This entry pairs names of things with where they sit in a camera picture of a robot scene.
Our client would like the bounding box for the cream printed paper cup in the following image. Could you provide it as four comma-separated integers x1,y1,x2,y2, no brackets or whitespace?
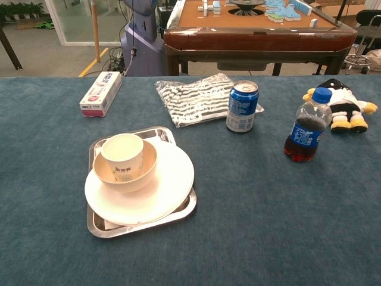
100,133,145,182

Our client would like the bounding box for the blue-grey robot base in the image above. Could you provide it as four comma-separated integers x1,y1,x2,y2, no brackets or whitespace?
120,0,165,77

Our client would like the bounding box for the striped cloth in plastic bag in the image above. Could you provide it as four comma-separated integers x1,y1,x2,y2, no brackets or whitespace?
154,72,265,129

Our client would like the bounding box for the white round plate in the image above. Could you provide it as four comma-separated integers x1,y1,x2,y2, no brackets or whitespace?
84,139,195,226

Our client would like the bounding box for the blue soda can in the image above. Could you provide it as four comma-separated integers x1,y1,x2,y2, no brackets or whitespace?
226,80,260,133

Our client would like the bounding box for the cream bowl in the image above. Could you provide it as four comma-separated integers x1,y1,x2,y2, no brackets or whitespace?
92,139,158,194

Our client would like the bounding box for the steel rectangular tray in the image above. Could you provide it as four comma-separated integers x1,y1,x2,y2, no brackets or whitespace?
86,126,198,239

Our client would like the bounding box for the white pink toothpaste box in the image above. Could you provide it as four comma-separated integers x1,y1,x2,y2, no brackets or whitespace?
79,71,123,118

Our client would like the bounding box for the blue felt table cover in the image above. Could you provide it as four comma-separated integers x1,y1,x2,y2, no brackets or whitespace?
0,76,381,286

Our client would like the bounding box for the cola bottle with blue cap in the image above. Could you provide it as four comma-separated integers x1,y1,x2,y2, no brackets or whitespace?
283,87,333,163

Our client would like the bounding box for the brown mahjong table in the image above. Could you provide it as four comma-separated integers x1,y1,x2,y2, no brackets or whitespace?
163,0,358,77

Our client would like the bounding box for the mahjong tile stack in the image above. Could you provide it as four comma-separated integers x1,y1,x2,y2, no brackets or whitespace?
198,0,223,16

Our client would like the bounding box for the black mahjong centre dome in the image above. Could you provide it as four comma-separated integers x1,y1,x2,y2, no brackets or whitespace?
227,0,267,15

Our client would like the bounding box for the wooden pole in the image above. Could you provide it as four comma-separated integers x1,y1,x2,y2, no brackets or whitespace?
90,0,101,63

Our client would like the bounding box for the black white penguin plush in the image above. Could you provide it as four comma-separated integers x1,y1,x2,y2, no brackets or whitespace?
302,78,379,134

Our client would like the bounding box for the white framed glass partition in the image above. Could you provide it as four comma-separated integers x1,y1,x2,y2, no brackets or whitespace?
44,0,123,47

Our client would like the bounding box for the black table leg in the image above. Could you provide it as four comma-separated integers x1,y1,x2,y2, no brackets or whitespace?
0,26,23,71

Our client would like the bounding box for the cardboard box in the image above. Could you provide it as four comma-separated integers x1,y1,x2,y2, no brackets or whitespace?
315,2,358,29

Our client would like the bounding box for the green potted plants row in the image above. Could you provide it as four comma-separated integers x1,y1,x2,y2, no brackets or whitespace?
0,2,45,21

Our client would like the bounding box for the black chrome office chair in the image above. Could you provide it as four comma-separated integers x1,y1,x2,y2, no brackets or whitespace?
343,10,381,74

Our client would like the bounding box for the floor cable bundle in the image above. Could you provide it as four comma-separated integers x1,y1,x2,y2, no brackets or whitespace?
101,47,127,77

